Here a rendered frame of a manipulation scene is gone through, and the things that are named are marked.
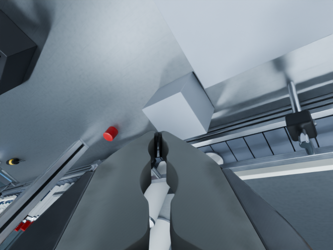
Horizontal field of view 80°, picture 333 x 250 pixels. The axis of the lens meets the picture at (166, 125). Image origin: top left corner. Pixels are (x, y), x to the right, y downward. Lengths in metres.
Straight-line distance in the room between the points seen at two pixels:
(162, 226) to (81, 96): 0.53
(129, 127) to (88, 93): 0.15
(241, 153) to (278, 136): 0.08
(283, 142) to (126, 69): 0.37
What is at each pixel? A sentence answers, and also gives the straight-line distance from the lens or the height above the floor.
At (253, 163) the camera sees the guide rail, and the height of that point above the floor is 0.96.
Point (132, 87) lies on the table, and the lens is 0.51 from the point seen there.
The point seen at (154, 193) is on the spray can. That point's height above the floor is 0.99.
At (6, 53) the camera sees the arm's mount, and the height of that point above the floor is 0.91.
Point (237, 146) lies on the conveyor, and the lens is 0.46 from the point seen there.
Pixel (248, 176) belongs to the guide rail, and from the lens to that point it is 0.47.
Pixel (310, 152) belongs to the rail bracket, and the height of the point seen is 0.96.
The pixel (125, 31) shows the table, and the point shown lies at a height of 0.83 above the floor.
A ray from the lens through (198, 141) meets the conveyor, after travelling 0.48.
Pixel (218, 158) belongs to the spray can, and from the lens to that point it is 0.47.
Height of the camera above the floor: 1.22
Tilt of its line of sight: 46 degrees down
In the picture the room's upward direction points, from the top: 150 degrees counter-clockwise
